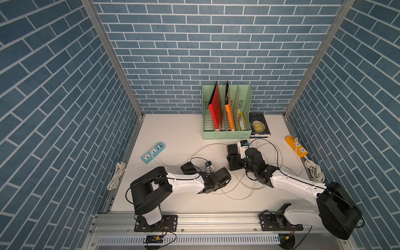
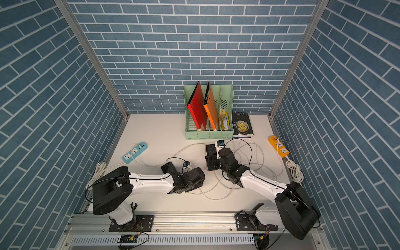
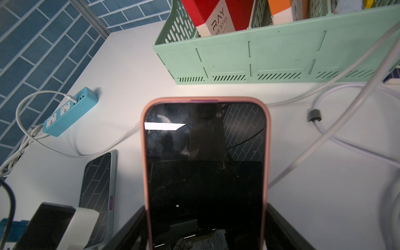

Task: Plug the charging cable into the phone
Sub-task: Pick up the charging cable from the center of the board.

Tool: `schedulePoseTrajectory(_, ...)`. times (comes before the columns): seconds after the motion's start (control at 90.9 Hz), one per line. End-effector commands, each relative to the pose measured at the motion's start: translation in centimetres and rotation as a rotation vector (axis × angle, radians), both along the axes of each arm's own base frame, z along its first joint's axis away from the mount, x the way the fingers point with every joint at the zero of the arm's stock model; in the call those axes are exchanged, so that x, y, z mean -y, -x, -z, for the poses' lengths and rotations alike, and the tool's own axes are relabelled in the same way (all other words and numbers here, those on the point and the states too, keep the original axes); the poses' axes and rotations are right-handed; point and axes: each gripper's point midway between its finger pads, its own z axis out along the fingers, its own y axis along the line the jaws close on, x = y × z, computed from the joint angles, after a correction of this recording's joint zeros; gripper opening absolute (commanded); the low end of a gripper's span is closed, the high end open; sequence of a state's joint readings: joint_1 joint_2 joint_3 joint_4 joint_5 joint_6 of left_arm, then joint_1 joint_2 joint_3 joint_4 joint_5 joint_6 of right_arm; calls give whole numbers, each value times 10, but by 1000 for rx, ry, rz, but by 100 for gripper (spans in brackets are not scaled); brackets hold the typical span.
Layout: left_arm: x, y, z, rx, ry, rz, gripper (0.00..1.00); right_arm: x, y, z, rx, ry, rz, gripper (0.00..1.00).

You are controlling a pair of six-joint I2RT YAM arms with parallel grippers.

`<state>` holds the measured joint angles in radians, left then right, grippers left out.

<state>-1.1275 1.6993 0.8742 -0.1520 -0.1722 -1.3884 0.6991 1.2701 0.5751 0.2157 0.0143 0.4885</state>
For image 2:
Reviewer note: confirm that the green file organizer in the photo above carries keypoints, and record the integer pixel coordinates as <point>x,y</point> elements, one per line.
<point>223,95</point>

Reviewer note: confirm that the yellow item in organizer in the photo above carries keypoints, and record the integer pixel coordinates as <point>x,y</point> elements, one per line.
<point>225,123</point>

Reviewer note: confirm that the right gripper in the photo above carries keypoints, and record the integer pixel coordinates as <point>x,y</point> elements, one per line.
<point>213,159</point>

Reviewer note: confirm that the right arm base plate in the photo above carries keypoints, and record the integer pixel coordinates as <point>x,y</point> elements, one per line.
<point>247,222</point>

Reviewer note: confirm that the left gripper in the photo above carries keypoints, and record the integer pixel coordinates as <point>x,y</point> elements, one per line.
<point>200,183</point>

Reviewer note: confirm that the teal power strip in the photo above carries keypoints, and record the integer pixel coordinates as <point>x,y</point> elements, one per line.
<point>134,152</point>

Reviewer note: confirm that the phone with pink case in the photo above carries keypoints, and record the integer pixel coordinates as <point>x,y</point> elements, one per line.
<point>210,150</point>

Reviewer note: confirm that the orange folder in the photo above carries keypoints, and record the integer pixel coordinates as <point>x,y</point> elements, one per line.
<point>210,107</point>

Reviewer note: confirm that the orange power strip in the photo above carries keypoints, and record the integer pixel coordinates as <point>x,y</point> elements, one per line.
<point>278,146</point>

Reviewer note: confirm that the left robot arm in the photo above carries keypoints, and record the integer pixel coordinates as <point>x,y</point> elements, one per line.
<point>111,192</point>

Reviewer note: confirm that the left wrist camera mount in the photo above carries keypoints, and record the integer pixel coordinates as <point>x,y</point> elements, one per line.
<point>186,167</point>

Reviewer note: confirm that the black book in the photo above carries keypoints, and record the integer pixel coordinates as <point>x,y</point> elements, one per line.
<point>242,125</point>

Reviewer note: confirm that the red folder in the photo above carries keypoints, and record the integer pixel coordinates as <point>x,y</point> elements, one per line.
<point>196,108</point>

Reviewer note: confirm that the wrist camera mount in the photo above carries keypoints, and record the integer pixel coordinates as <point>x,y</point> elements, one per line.
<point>186,167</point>
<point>220,144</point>

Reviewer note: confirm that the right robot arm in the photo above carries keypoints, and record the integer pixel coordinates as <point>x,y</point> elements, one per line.
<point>297,212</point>

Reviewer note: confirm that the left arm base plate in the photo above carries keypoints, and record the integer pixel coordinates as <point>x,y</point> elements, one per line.
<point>142,223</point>

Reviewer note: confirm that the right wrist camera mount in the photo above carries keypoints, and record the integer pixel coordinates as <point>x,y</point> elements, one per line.
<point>220,144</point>

